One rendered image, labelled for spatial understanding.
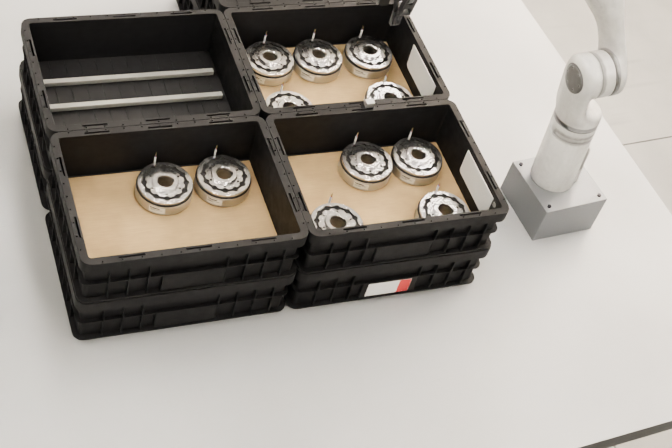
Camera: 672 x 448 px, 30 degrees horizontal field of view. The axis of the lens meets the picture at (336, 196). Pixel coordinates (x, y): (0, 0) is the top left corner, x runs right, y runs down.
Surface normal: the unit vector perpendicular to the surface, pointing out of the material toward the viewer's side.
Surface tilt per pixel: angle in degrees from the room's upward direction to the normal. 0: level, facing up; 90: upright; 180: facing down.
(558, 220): 90
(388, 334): 0
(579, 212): 90
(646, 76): 0
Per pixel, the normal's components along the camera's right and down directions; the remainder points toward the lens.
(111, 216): 0.22, -0.65
